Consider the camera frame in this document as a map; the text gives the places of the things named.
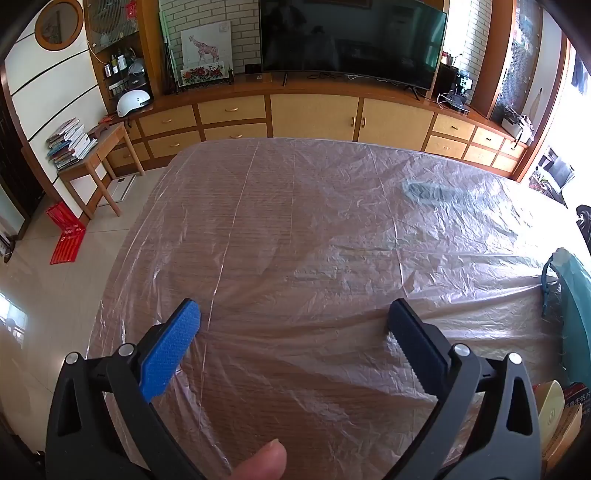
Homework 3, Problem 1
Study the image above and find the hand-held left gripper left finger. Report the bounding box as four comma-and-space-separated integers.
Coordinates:
45, 298, 208, 480

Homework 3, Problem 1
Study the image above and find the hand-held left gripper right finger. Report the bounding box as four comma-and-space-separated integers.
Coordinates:
383, 298, 542, 480

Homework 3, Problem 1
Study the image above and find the person's left hand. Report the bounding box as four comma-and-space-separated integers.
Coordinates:
229, 440, 288, 480

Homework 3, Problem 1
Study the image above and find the red shopping bag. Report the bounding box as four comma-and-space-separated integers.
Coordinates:
45, 202, 87, 265

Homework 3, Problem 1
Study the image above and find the white floor scale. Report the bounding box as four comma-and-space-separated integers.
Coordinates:
99, 175, 137, 206

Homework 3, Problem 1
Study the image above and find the teal plastic bag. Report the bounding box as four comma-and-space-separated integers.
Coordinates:
542, 248, 591, 384

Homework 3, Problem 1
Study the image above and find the clear plastic table cover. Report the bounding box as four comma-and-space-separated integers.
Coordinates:
85, 137, 591, 480

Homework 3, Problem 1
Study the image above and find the brown cardboard box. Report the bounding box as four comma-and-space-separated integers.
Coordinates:
542, 406, 583, 480

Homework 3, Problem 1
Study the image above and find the small wooden side desk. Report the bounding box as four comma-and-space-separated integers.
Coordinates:
58, 121, 146, 221

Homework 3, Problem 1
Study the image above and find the stack of books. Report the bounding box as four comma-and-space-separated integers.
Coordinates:
45, 117, 99, 172

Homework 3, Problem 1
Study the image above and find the white helmet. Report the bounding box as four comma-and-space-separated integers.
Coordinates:
117, 89, 154, 117

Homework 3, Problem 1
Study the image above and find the white device on sideboard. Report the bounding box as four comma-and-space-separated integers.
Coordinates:
501, 105, 534, 139

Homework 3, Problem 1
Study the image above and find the wooden sideboard with drawers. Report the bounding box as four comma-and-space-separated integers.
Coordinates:
90, 74, 529, 181

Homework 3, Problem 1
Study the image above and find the black coffee machine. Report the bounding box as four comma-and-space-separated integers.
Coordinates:
445, 69, 476, 114

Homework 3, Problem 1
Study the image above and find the dark helmet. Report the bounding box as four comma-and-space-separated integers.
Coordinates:
127, 61, 151, 93

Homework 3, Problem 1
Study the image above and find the red flower painting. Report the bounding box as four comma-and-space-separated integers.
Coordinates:
179, 64, 230, 87

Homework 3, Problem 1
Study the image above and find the leaning folded stand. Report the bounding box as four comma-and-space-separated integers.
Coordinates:
159, 11, 179, 95

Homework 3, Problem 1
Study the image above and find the giraffe painting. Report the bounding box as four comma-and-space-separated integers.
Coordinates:
181, 20, 232, 70

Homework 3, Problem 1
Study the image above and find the tall wooden bookcase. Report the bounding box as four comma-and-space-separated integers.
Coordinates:
489, 0, 546, 123

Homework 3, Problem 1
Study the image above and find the black flat television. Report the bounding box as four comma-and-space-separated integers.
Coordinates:
259, 0, 448, 90

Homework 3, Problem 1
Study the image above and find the glass display cabinet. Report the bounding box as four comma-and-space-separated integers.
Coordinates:
84, 0, 139, 56

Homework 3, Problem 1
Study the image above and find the round framed wall picture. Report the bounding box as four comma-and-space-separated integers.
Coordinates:
34, 0, 85, 51

